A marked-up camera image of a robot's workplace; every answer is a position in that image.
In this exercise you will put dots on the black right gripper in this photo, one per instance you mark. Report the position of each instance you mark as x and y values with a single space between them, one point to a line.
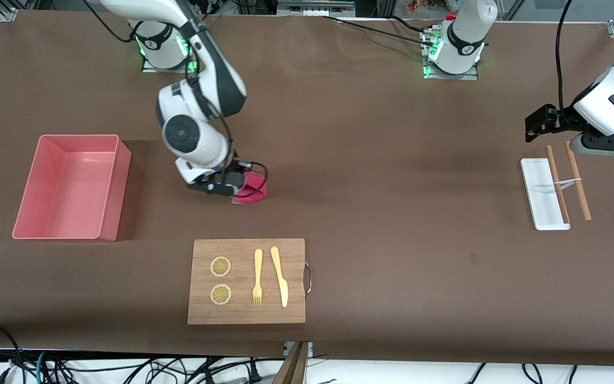
236 176

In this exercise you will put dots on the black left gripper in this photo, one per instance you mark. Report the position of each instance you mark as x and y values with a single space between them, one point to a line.
564 120

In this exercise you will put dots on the pink fluffy cloth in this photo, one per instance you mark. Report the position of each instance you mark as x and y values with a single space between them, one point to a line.
256 192

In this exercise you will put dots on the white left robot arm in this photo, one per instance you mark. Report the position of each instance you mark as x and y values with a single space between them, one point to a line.
464 32

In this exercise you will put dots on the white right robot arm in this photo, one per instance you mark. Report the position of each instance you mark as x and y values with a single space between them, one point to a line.
190 133

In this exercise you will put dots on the wooden stick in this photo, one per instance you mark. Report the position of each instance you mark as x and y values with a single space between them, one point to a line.
578 181
557 184

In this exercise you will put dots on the white rectangular tray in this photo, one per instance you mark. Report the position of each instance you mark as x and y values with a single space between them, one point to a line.
539 186

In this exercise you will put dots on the white band around sticks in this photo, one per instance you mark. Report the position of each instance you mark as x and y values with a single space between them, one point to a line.
568 183

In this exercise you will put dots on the yellow plastic fork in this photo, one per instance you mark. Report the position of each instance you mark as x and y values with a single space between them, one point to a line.
258 261

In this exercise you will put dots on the lemon slice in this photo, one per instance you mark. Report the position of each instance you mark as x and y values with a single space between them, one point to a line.
220 295
220 266

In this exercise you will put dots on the yellow plastic knife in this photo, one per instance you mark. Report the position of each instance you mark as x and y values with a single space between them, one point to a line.
283 290

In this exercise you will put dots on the wooden cutting board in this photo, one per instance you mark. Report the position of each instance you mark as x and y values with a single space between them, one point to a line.
243 314

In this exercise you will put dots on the clear box red parts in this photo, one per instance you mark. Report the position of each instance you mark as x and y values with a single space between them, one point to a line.
419 6

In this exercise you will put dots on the pink plastic bin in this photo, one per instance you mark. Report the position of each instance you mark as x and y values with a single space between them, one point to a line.
62 186

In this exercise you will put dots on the brown wooden plank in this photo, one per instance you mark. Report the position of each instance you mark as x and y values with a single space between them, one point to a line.
292 368

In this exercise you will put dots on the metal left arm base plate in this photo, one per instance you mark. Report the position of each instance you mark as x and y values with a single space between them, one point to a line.
451 76

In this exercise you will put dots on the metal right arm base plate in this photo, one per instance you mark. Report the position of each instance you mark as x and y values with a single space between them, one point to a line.
168 70

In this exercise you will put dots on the small metal bracket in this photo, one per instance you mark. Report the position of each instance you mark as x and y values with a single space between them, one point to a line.
309 349

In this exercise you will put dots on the aluminium profile frame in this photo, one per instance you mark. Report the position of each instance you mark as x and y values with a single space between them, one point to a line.
387 6

